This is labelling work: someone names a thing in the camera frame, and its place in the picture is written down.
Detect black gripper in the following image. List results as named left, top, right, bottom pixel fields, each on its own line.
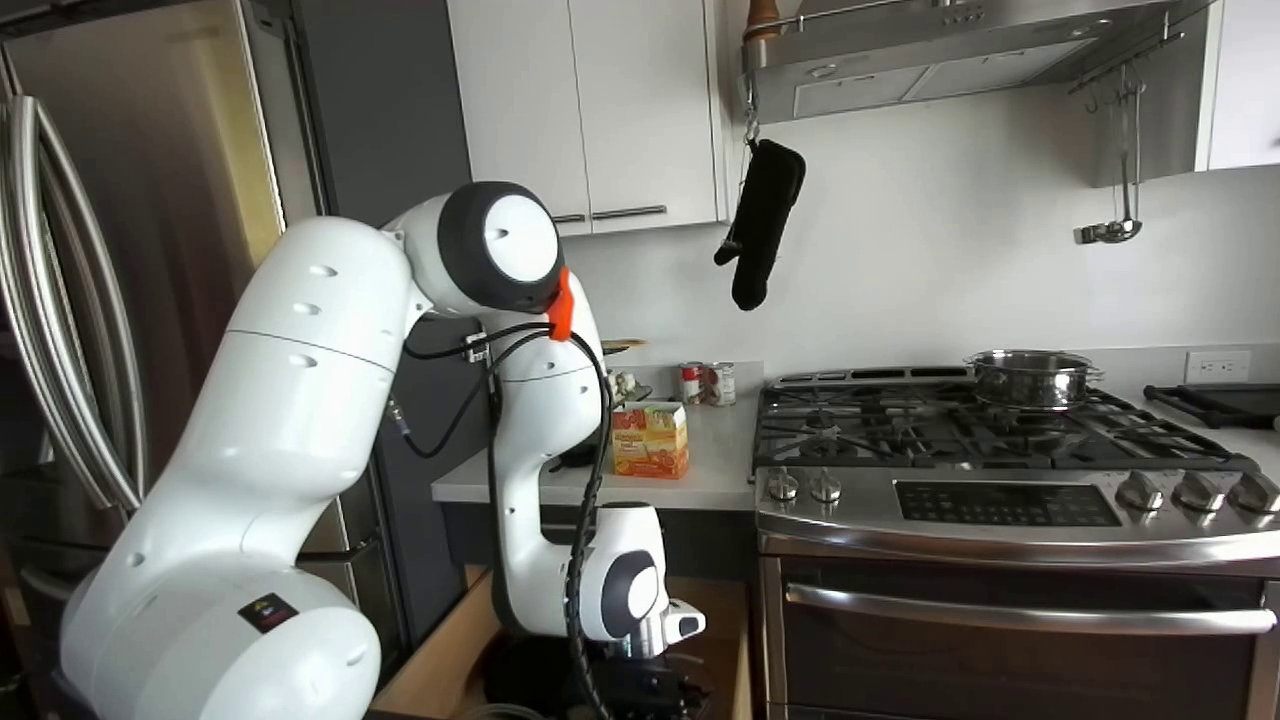
left=587, top=650, right=710, bottom=720

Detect light wooden kitchen drawer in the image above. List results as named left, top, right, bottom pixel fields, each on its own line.
left=367, top=562, right=756, bottom=720

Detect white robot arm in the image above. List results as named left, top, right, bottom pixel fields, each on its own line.
left=59, top=181, right=704, bottom=720

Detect dark lower cabinet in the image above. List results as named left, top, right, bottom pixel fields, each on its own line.
left=444, top=505, right=756, bottom=578

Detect orange yellow box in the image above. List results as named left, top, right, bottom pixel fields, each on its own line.
left=607, top=401, right=691, bottom=481

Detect stainless steel gas stove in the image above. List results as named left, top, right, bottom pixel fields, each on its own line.
left=751, top=366, right=1280, bottom=720

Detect small spice jar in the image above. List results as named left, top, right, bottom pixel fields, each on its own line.
left=677, top=364, right=704, bottom=402
left=712, top=359, right=738, bottom=402

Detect steel pot on stove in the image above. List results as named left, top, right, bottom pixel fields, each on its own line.
left=971, top=346, right=1092, bottom=416

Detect black oven mitt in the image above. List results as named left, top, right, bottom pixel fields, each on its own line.
left=712, top=141, right=807, bottom=313

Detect white upper cabinets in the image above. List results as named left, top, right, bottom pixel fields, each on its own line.
left=449, top=0, right=726, bottom=237

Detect hanging metal ladle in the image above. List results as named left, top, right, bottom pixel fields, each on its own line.
left=1071, top=89, right=1144, bottom=243

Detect stainless steel range hood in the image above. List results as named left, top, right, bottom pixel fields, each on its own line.
left=745, top=0, right=1214, bottom=123

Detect stainless steel refrigerator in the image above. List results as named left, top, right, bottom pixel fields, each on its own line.
left=0, top=0, right=319, bottom=720

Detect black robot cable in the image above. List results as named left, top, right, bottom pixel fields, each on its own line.
left=383, top=317, right=622, bottom=720

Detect white wall outlet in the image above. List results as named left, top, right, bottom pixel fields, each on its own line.
left=1185, top=346, right=1254, bottom=382

